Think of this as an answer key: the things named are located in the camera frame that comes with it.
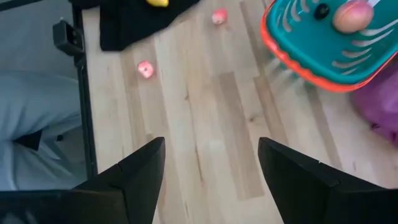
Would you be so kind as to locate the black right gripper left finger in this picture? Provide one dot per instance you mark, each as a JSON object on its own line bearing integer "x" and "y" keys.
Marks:
{"x": 143, "y": 174}

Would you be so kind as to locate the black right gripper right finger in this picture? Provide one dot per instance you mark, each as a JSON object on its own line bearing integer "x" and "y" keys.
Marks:
{"x": 292, "y": 180}

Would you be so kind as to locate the small pink toy fruit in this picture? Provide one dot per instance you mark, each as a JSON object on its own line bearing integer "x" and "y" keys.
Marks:
{"x": 145, "y": 69}
{"x": 219, "y": 16}

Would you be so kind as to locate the small glossy black toy fruit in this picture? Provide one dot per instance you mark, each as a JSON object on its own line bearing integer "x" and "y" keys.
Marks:
{"x": 321, "y": 11}

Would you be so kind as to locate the yellow toy lemon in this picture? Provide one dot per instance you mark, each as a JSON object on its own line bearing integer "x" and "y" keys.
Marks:
{"x": 158, "y": 2}

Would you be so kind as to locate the toy peach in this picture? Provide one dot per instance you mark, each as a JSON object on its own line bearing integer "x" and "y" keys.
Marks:
{"x": 353, "y": 17}

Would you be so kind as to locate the purple cloth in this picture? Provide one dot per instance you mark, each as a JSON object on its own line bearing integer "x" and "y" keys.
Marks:
{"x": 379, "y": 102}

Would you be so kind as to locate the teal basket with orange rim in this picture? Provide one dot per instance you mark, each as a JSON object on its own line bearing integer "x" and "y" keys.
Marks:
{"x": 311, "y": 53}

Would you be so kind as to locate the black cloth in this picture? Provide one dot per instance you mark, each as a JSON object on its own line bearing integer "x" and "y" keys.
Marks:
{"x": 130, "y": 25}

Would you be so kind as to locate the black aluminium table frame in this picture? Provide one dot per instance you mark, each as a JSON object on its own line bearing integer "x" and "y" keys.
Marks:
{"x": 87, "y": 124}

